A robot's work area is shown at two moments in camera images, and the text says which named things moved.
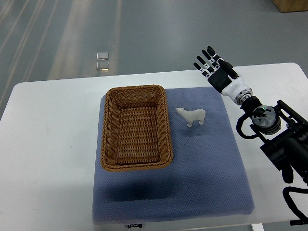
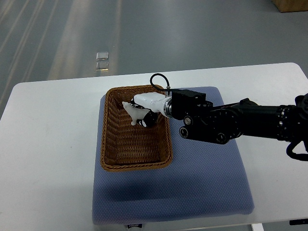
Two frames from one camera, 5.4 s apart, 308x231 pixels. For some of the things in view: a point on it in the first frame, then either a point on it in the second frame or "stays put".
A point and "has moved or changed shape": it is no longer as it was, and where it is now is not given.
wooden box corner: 291,6 stays put
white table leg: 257,227 stays put
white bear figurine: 191,116 has moved or changed shape
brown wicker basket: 135,133 stays put
